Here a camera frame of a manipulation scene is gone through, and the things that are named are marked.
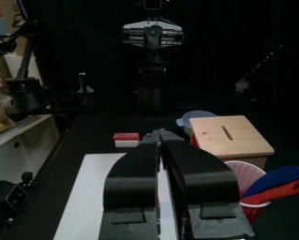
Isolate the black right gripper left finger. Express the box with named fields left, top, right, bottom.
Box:
left=98, top=131, right=162, bottom=240

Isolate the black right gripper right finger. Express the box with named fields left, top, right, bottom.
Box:
left=158, top=128, right=255, bottom=240

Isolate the red and white toy sushi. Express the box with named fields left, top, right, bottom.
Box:
left=111, top=132, right=142, bottom=148

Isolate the red cup with white rim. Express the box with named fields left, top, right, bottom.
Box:
left=223, top=159, right=273, bottom=224

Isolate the wooden box with slot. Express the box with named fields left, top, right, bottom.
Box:
left=189, top=114, right=277, bottom=171

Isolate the light blue plastic bowl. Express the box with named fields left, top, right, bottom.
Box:
left=175, top=110, right=219, bottom=137

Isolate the small white-tipped stand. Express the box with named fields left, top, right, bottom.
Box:
left=75, top=71, right=95, bottom=95

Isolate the white side shelf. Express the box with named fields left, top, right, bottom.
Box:
left=0, top=113, right=62, bottom=186

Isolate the black device on floor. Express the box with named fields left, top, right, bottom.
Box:
left=0, top=171, right=36, bottom=226

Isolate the blue plastic utensil handle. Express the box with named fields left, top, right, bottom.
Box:
left=239, top=165, right=299, bottom=199

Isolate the red plastic utensil handle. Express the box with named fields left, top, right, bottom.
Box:
left=239, top=178, right=299, bottom=206

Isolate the black camera tripod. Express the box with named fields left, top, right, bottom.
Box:
left=4, top=18, right=47, bottom=123

